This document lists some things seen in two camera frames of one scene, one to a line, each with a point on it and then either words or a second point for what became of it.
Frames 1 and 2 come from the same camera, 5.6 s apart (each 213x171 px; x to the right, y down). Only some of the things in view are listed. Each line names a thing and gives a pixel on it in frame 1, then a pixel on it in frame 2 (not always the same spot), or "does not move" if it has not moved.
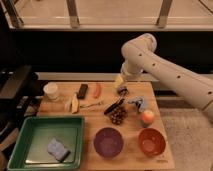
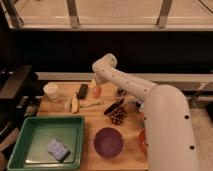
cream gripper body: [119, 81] → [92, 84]
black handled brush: [123, 92] does not move
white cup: [51, 90] does not move
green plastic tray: [30, 150] does not move
